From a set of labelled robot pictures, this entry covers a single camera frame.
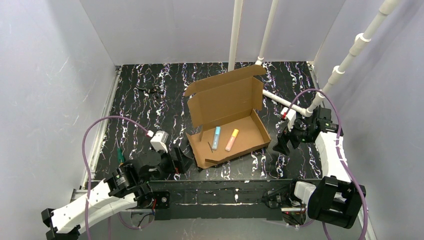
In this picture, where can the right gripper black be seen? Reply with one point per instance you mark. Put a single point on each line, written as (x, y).
(289, 139)

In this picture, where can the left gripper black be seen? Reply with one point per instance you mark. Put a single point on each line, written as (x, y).
(177, 158)

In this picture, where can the light blue tube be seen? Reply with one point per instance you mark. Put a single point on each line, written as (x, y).
(216, 138)

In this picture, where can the yellow pink marker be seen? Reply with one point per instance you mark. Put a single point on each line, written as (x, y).
(231, 140)

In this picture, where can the brown cardboard box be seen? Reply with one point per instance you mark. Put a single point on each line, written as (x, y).
(231, 101)

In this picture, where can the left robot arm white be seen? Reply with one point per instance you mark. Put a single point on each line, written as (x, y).
(127, 187)

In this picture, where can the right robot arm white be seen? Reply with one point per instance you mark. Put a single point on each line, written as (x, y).
(335, 200)

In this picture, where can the small black clip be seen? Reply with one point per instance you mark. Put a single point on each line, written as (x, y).
(154, 90)

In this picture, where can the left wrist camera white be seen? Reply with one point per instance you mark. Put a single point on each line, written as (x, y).
(158, 140)

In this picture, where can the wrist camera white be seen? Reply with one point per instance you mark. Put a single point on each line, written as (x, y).
(289, 116)
(158, 140)

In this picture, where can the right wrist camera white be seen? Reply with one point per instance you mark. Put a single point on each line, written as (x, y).
(289, 116)

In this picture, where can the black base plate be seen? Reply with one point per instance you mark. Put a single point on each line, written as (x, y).
(225, 199)

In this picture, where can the green handled tool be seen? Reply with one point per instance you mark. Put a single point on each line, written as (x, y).
(120, 156)

